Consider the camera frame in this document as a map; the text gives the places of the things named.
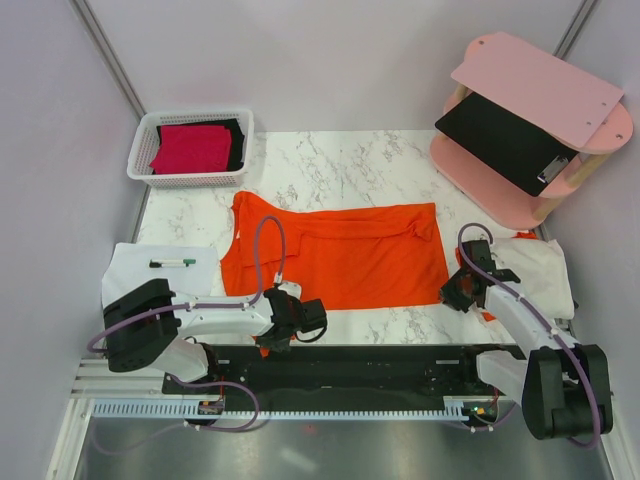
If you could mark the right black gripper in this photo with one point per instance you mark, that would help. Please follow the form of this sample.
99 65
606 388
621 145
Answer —
451 299

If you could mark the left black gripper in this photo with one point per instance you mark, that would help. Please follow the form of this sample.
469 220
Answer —
265 342

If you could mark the orange t shirt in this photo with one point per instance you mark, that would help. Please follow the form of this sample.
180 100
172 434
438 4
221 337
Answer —
354 259

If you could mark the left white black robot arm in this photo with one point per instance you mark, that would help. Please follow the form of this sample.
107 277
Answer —
150 326

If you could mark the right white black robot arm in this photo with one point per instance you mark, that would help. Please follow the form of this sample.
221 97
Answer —
561 385

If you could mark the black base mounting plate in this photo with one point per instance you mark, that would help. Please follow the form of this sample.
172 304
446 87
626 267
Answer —
340 378

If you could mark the white cloth at right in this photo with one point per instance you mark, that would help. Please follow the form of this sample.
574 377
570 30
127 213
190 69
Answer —
541 267

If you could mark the white cloth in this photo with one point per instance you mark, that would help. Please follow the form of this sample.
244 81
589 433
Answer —
129 269
541 267

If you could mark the pink two-tier shelf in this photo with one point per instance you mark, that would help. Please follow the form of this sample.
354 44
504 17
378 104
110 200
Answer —
504 202

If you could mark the green white marker pen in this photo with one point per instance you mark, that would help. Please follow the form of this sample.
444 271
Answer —
171 263

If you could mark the black clipboard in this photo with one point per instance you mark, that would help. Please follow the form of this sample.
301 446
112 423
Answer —
519 151

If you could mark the white cloth at left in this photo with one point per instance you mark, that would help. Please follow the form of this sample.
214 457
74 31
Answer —
129 269

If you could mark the white plastic laundry basket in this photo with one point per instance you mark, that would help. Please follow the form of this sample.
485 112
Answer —
146 145

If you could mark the magenta t shirt in basket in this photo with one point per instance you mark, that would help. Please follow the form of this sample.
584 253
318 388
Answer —
192 149

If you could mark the loose pink board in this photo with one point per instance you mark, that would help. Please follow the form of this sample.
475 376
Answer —
576 107

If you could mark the white slotted cable duct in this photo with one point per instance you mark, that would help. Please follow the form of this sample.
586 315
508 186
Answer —
194 409

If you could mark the aluminium rail frame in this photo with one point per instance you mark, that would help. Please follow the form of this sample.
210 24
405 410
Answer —
494 443

